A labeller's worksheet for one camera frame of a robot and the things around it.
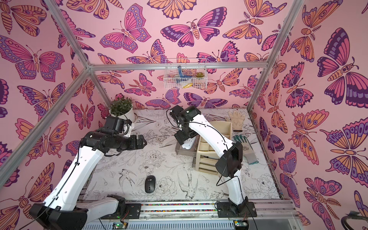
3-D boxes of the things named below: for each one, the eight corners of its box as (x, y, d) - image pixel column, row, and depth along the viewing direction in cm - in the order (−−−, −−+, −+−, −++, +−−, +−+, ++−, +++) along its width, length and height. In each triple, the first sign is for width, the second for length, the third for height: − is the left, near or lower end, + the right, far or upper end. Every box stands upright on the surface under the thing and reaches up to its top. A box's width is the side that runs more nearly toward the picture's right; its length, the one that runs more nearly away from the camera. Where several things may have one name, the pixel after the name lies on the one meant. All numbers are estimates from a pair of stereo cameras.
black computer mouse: (144, 193, 82) (143, 192, 79) (147, 177, 87) (146, 175, 85) (154, 193, 82) (153, 191, 79) (156, 177, 87) (155, 175, 85)
